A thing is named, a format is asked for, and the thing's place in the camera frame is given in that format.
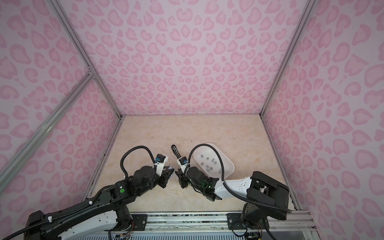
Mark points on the aluminium diagonal frame bar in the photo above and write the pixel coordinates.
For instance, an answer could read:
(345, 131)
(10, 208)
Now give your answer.
(23, 155)

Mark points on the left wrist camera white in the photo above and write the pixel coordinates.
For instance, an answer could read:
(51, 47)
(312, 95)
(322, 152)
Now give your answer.
(160, 161)

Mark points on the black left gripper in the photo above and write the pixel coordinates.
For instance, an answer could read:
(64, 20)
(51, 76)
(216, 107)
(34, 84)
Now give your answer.
(165, 175)

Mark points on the aluminium frame corner post left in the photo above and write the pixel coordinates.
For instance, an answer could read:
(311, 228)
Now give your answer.
(64, 20)

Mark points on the aluminium frame corner post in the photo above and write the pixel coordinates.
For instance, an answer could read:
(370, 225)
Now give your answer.
(297, 34)
(64, 20)

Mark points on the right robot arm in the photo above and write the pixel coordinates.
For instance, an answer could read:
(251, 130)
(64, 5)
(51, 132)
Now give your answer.
(263, 196)

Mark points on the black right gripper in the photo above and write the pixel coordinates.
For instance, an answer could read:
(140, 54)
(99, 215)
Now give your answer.
(181, 179)

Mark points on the white plastic tray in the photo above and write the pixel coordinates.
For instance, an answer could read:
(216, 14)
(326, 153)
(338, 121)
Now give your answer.
(209, 162)

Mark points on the aluminium frame corner post right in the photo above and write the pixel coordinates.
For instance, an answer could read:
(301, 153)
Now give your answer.
(297, 34)

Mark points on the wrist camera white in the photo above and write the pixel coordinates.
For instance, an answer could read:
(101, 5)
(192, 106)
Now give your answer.
(183, 164)
(160, 161)

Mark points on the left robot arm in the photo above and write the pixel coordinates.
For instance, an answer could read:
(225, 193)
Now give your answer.
(107, 210)

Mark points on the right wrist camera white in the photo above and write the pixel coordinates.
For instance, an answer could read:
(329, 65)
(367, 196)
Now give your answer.
(183, 164)

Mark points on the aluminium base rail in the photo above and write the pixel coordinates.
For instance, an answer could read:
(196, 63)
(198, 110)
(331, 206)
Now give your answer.
(211, 226)

